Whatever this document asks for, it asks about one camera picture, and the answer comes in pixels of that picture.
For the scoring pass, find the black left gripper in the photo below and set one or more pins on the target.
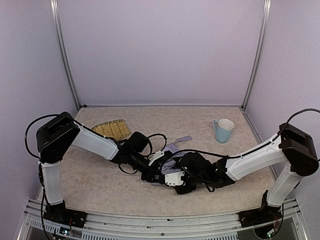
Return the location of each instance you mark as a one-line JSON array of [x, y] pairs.
[[152, 175]]

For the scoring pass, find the woven bamboo tray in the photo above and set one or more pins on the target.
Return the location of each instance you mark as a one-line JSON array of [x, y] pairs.
[[116, 129]]

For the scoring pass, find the aluminium corner post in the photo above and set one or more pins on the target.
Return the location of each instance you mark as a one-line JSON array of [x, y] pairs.
[[54, 5], [267, 4]]

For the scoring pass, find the light blue plastic jug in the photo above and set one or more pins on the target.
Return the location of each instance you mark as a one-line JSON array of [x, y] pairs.
[[223, 130]]

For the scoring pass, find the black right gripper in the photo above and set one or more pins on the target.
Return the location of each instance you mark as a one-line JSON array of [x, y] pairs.
[[186, 163]]

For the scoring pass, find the aluminium front rail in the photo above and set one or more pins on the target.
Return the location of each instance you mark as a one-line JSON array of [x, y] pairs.
[[109, 226]]

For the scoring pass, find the aluminium corner post right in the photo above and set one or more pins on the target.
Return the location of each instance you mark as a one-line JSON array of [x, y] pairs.
[[267, 4]]

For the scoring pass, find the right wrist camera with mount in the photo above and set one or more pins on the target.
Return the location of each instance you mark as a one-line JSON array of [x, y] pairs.
[[175, 179]]

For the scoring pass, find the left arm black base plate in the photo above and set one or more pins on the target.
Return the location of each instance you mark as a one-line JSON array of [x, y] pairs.
[[68, 217]]

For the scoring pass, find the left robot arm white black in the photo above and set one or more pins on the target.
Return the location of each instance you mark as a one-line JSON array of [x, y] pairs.
[[62, 132]]

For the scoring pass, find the aluminium corner post left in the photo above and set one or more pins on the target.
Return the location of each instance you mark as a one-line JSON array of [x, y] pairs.
[[54, 5]]

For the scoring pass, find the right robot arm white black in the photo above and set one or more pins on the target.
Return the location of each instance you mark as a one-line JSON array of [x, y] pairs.
[[290, 146]]

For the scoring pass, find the lilac umbrella with black lining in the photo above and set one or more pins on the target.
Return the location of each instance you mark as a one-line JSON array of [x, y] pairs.
[[169, 165]]

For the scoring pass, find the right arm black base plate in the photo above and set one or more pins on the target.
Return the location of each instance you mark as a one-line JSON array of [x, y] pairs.
[[259, 216]]

